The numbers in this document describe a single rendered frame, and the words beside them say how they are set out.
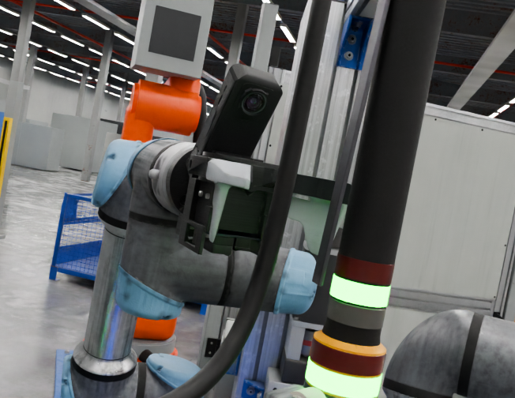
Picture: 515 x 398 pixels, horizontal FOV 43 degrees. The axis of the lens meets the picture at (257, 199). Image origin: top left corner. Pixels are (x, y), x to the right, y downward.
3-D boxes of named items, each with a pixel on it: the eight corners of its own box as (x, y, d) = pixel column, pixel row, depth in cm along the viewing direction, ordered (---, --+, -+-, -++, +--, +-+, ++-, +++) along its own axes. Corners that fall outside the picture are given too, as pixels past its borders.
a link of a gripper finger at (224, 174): (238, 256, 42) (234, 238, 52) (255, 166, 42) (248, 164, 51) (191, 248, 42) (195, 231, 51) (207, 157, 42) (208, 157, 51)
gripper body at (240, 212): (283, 265, 54) (227, 238, 65) (302, 163, 54) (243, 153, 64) (197, 255, 51) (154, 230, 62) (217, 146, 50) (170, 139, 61)
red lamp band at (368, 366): (358, 381, 35) (362, 359, 35) (295, 355, 38) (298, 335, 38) (396, 370, 39) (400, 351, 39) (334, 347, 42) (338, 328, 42)
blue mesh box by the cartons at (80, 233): (46, 279, 721) (61, 191, 715) (96, 265, 845) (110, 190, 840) (120, 296, 704) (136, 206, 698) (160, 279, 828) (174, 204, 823)
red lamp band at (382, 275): (373, 286, 36) (377, 264, 36) (322, 271, 38) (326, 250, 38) (400, 284, 39) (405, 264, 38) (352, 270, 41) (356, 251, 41)
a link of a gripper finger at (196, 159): (249, 189, 47) (243, 185, 56) (253, 166, 47) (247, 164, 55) (184, 178, 47) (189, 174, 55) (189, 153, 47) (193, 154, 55)
